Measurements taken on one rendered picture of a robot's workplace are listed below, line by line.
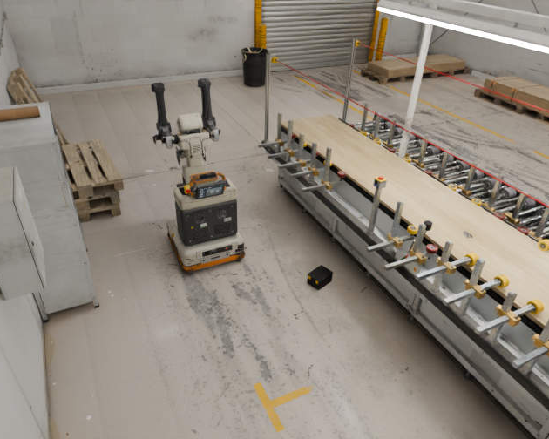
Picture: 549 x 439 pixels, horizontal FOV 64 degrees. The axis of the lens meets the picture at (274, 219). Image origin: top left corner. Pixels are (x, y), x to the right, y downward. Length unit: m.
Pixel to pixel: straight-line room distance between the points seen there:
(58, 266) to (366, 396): 2.55
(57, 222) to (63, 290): 0.65
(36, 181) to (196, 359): 1.75
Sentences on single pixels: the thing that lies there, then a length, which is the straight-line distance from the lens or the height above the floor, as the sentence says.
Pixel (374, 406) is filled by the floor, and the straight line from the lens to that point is 3.44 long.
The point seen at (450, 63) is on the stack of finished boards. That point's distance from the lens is 11.83.
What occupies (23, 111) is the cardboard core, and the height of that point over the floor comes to 1.61.
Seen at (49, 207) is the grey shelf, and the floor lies 1.06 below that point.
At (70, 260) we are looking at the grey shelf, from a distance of 3.82.
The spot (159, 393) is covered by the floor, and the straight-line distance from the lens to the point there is 3.46.
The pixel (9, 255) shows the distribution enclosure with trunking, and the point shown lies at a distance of 2.67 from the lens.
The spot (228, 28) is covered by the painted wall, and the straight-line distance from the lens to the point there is 10.28.
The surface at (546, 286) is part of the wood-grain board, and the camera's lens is 3.41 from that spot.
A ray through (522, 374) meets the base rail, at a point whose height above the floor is 0.70.
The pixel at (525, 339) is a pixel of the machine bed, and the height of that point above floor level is 0.71.
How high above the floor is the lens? 2.79
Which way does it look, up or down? 34 degrees down
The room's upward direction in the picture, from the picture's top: 2 degrees clockwise
